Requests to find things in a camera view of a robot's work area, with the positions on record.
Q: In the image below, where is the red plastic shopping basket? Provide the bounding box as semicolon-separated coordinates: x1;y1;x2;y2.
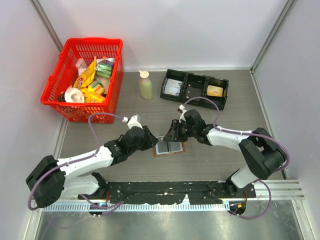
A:
40;37;124;124

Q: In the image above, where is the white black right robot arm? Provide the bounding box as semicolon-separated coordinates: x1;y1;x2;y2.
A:
163;108;288;198

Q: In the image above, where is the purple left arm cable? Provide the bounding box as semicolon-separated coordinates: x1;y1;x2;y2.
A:
27;112;130;218

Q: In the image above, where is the brown leather card holder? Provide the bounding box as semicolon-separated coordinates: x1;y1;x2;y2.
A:
153;136;185;157

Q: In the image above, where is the yellow boxed snack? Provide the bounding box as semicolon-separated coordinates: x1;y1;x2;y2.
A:
80;88;106;104

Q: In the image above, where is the green liquid squeeze bottle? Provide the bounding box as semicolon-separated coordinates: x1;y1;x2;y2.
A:
138;70;154;100

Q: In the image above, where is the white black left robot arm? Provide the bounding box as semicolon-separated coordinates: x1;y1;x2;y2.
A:
25;125;159;211

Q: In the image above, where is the black three-compartment tray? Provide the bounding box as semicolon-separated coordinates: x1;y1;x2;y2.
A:
160;69;229;111

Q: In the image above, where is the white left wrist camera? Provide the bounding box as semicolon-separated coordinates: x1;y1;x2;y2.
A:
122;114;143;129

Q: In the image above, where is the white card stack in tray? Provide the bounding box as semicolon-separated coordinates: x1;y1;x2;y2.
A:
164;78;183;97

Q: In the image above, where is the green sponge pack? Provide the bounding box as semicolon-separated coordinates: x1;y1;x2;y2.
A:
96;62;113;78

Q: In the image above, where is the aluminium front rail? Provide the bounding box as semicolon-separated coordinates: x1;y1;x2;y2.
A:
32;175;305;215

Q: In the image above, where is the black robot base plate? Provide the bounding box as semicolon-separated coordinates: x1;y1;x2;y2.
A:
86;181;256;205

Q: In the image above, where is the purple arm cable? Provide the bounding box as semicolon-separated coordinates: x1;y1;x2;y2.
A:
27;112;130;218
177;96;291;220

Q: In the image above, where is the gold card stack in tray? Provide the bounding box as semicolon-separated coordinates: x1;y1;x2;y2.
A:
206;85;224;97

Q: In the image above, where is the yellow snack bag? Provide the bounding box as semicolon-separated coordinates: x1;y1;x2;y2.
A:
73;57;97;90

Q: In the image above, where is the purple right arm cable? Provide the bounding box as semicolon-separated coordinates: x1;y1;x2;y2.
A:
177;96;291;220

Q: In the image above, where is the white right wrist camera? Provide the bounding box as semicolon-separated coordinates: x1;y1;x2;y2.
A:
177;104;187;115

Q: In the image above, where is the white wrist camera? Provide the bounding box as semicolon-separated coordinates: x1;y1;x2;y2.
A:
122;114;143;129
177;104;187;115

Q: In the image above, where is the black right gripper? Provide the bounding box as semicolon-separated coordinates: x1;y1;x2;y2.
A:
163;119;197;143

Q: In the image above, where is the white tape roll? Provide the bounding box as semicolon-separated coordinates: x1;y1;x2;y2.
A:
64;87;85;104

